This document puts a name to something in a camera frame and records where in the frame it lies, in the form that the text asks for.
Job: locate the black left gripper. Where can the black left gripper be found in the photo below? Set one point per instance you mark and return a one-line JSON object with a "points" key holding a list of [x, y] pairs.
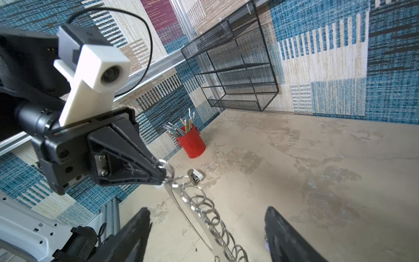
{"points": [[106, 147]]}

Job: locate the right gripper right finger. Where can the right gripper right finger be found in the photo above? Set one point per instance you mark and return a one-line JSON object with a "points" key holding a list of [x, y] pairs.
{"points": [[285, 243]]}

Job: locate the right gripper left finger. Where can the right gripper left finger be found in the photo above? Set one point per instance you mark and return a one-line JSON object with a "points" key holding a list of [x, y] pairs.
{"points": [[129, 244]]}

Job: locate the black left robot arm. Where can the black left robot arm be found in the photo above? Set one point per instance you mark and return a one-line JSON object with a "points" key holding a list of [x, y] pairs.
{"points": [[60, 90]]}

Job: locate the red pencil cup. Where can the red pencil cup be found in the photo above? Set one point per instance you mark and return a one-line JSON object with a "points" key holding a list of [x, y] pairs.
{"points": [[188, 136]]}

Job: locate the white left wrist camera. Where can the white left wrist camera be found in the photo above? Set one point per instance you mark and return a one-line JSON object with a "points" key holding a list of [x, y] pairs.
{"points": [[94, 69]]}

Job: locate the black wire mesh shelf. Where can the black wire mesh shelf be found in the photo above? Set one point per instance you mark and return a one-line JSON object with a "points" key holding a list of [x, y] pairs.
{"points": [[231, 62]]}

